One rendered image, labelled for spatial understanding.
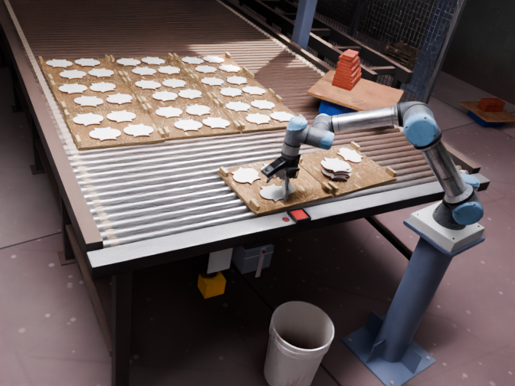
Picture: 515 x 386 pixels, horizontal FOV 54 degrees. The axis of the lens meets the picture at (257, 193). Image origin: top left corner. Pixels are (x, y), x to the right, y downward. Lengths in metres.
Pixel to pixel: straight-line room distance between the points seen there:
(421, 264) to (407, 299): 0.23
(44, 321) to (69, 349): 0.23
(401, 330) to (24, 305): 1.97
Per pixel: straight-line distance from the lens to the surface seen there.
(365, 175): 2.54
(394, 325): 2.79
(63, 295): 3.01
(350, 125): 2.16
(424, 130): 2.00
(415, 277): 2.57
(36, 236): 3.41
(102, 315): 2.53
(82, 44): 3.70
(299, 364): 2.46
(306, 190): 2.30
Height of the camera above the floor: 2.16
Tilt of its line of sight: 34 degrees down
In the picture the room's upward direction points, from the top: 11 degrees clockwise
